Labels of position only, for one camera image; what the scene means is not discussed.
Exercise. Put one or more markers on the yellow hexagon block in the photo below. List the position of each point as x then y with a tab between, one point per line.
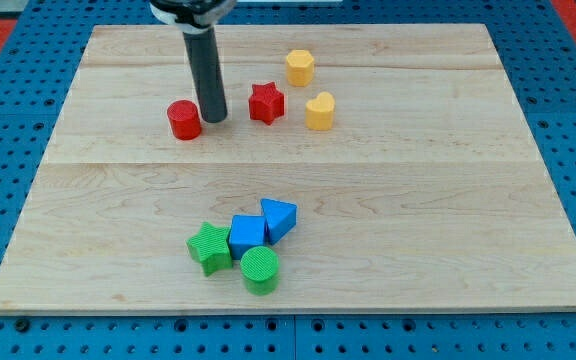
299	67

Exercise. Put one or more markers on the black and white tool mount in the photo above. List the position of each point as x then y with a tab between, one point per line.
191	16

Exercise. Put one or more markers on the red cylinder block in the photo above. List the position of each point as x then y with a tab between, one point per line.
184	119

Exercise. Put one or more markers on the red star block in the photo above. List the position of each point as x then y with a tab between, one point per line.
266	103

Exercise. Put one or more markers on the green star block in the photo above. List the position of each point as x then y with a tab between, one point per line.
209	247

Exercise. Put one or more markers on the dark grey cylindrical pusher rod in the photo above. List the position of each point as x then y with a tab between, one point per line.
203	57

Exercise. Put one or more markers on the blue cube block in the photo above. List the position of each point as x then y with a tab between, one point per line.
247	231

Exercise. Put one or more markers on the blue triangle block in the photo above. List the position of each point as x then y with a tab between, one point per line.
280	217

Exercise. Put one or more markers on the yellow heart block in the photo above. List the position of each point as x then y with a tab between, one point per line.
319	112

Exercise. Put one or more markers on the light wooden board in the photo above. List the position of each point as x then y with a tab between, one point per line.
428	195

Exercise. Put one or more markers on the green cylinder block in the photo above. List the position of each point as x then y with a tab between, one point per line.
260	270

